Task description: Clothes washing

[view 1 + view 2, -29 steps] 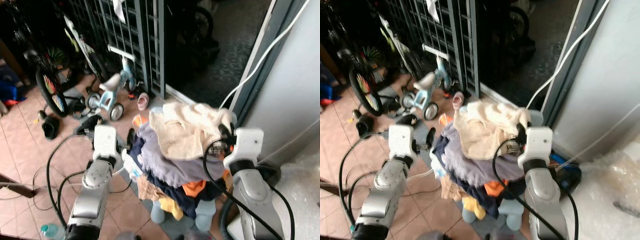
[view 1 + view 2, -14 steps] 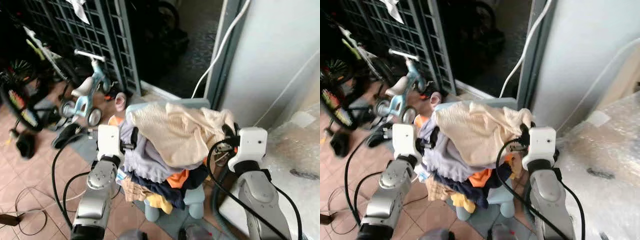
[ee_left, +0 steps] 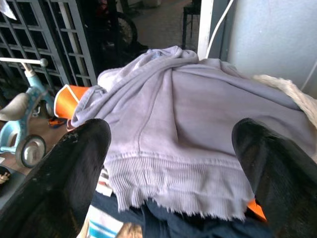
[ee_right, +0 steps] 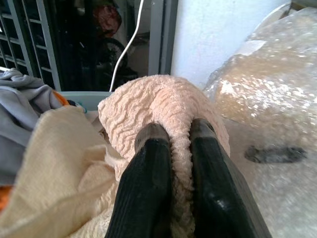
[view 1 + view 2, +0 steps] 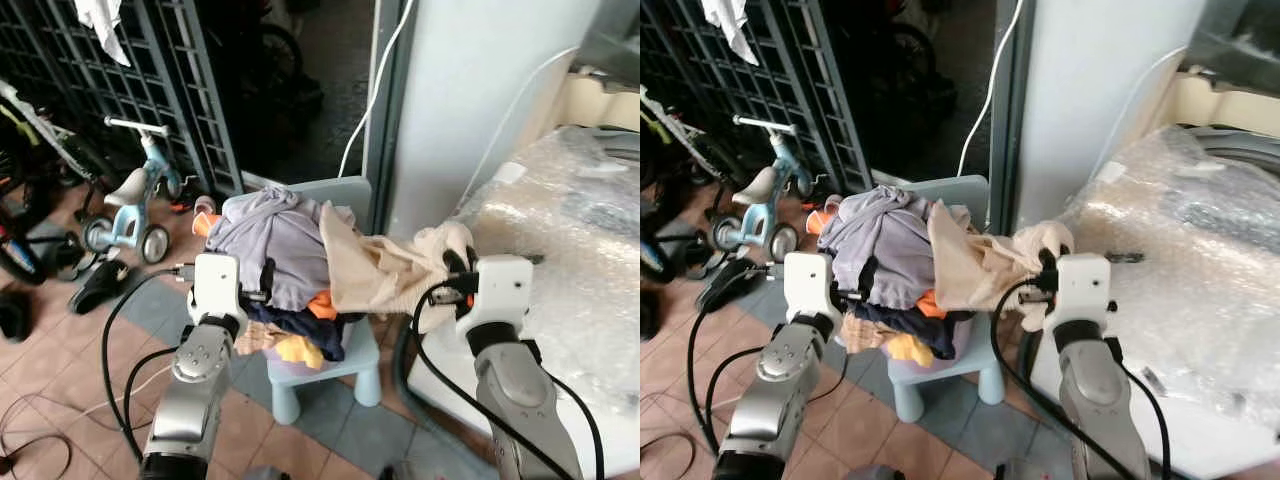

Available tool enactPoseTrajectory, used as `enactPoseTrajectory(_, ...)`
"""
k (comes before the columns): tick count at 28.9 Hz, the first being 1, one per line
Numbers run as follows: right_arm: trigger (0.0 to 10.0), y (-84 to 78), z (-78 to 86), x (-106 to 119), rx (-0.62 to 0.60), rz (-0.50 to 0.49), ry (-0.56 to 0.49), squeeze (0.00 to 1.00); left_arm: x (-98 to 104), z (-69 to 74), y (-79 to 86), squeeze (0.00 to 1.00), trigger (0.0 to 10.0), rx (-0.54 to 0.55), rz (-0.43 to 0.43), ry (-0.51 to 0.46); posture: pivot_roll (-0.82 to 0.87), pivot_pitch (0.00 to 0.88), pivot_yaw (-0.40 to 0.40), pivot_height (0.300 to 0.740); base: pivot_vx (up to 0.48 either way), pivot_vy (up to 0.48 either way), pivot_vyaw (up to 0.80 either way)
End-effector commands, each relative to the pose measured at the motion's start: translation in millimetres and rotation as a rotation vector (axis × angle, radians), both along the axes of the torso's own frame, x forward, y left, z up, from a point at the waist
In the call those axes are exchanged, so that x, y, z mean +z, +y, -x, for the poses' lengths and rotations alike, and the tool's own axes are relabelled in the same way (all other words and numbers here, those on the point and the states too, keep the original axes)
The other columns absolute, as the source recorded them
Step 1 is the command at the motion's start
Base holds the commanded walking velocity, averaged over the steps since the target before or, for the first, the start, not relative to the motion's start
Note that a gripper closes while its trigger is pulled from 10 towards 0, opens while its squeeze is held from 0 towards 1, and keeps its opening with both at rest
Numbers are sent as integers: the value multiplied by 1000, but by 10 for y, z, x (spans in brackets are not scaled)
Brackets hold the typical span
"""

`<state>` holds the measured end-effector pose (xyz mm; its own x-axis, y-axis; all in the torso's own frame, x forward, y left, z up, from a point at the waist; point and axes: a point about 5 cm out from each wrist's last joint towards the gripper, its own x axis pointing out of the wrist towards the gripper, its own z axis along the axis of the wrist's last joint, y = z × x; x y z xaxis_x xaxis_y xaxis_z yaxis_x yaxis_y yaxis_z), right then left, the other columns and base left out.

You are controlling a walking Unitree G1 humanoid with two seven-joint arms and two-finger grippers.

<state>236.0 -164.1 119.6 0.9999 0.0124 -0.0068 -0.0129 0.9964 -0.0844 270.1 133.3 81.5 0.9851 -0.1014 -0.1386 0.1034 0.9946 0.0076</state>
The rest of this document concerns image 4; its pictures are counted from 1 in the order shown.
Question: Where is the grey garment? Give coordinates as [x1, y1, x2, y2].
[0, 68, 65, 185]

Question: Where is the orange garment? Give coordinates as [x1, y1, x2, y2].
[53, 90, 70, 107]

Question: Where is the white cable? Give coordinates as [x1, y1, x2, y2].
[109, 0, 145, 92]

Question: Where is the grey metal gate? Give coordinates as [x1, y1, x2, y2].
[0, 0, 61, 91]

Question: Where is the bubble-wrapped bundle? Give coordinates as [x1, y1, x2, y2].
[202, 2, 317, 129]

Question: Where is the pink terry towel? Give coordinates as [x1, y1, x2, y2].
[98, 74, 231, 238]

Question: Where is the cream woven cloth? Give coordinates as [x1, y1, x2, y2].
[0, 107, 129, 238]

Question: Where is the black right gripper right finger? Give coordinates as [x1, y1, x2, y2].
[189, 118, 273, 238]

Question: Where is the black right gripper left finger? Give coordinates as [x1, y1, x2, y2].
[105, 123, 173, 238]

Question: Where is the grey door frame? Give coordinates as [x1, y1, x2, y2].
[148, 0, 179, 76]

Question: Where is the light blue laundry basket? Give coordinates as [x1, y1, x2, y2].
[55, 90, 114, 112]

